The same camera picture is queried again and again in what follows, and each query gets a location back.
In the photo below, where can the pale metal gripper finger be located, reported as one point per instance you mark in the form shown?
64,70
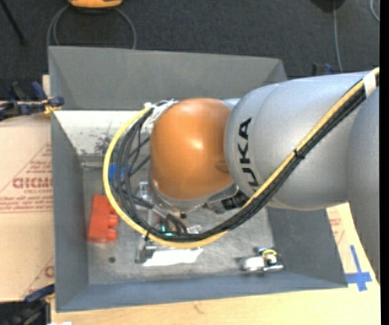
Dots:
143,254
145,191

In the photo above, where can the white flat packet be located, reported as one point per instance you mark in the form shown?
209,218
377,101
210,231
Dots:
174,257

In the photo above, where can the blue block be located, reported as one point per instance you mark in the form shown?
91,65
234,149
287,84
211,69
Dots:
113,174

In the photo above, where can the orange-red toy brick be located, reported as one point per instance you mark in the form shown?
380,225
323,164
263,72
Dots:
100,220

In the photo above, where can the silver and yellow small tool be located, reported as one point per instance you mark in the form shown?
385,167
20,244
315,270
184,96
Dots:
260,262

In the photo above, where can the grey metal bin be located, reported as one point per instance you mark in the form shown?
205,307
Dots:
167,80

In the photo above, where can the black cylinder on white bracket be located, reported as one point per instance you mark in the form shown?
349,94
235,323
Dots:
232,202

